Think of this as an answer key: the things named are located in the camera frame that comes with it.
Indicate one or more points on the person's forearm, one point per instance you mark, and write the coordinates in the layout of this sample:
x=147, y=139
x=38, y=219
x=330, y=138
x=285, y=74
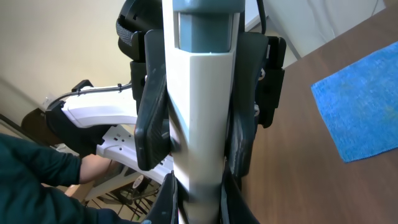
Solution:
x=34, y=168

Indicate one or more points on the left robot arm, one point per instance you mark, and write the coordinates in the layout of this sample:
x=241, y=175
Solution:
x=99, y=109

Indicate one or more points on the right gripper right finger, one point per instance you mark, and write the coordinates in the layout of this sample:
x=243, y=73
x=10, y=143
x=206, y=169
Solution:
x=231, y=202

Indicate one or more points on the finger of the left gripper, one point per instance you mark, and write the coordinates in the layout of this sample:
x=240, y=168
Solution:
x=152, y=124

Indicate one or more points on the person's hand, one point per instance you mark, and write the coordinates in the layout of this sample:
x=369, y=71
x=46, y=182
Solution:
x=93, y=168

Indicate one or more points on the white pipette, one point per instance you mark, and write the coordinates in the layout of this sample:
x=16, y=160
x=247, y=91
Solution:
x=202, y=118

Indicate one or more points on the blue cloth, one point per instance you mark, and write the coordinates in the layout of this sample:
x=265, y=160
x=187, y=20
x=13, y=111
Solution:
x=360, y=105

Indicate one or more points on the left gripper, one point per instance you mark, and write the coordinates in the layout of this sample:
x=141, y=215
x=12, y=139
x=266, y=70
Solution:
x=272, y=81

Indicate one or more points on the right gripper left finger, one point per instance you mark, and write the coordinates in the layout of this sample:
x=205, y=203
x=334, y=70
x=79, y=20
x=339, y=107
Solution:
x=164, y=205

